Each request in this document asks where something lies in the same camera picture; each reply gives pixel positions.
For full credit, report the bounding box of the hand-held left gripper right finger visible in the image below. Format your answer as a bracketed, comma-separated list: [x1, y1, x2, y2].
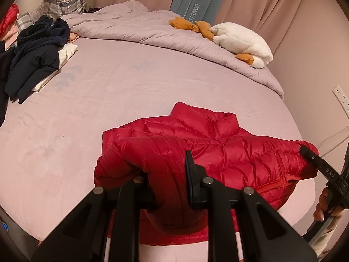
[185, 150, 318, 262]

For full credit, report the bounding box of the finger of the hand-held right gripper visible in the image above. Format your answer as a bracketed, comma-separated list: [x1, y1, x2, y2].
[299, 145, 327, 174]

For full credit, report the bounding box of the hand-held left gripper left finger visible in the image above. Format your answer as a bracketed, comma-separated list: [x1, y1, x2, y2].
[31, 173, 156, 262]

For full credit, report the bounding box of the red puffer jacket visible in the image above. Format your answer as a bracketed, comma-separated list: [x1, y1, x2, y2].
[93, 102, 319, 246]

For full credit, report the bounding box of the person's right forearm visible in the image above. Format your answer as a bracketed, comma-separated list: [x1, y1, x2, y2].
[310, 221, 339, 256]

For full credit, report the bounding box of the dark navy clothes pile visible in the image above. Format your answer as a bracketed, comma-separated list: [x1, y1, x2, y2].
[0, 15, 71, 126]

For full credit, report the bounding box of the person's right hand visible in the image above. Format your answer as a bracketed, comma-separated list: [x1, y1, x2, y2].
[313, 188, 344, 222]

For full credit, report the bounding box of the bed with pink sheet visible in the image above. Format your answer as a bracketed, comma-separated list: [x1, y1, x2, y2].
[0, 37, 317, 262]

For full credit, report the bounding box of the white plush goose toy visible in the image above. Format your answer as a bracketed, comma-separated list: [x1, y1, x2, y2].
[169, 16, 274, 69]

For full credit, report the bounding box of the grey comforter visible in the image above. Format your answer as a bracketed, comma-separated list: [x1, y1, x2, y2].
[58, 0, 284, 100]

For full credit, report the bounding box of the cream white cloth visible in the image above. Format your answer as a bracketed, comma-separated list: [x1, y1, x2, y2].
[31, 42, 78, 93]

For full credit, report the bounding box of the pink curtain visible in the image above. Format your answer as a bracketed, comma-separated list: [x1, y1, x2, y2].
[82, 0, 336, 52]

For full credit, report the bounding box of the plaid pillow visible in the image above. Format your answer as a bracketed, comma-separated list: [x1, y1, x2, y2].
[15, 0, 93, 32]

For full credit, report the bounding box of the red cloth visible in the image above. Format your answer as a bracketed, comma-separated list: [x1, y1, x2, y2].
[0, 4, 19, 34]

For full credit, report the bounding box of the white wall socket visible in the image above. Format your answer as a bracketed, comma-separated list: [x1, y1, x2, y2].
[333, 85, 349, 110]

